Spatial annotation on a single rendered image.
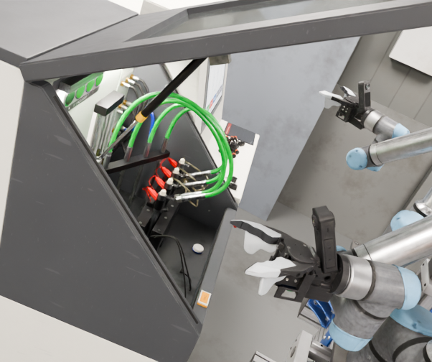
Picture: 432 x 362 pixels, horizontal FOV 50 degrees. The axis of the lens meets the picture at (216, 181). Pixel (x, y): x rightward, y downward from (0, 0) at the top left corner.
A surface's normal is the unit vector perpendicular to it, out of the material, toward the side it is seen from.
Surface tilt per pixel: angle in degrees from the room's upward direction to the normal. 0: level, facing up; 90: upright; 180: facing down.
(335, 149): 90
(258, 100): 82
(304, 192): 90
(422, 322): 8
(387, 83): 90
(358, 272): 37
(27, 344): 90
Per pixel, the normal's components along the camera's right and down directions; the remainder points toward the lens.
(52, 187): -0.19, 0.45
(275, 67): -0.29, 0.26
